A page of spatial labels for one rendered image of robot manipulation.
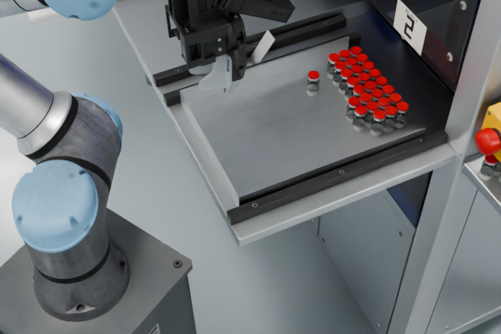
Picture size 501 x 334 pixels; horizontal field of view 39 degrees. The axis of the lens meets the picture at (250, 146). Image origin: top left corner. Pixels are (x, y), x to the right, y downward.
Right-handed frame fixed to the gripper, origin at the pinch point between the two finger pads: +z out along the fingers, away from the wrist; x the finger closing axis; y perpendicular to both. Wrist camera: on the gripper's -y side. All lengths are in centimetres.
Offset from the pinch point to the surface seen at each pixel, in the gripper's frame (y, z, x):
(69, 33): 3, 109, -159
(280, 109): -13.5, 21.4, -11.0
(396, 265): -36, 67, 4
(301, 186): -8.2, 19.6, 7.2
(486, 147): -32.1, 9.7, 19.1
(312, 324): -24, 110, -10
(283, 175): -7.4, 21.4, 2.6
